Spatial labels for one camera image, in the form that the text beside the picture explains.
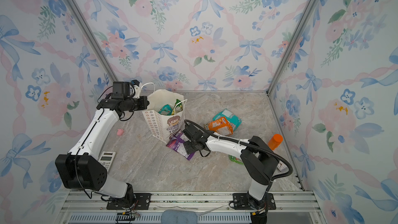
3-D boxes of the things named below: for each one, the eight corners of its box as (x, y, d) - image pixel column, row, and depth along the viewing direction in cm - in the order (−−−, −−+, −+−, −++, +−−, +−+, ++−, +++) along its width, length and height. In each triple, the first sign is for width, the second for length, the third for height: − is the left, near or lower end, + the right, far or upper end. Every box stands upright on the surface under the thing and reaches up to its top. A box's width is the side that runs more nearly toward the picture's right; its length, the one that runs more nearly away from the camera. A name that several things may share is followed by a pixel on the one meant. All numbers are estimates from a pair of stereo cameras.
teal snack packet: (213, 120, 107) (213, 117, 104) (223, 110, 112) (224, 107, 109) (233, 134, 100) (234, 131, 97) (243, 123, 105) (244, 120, 102)
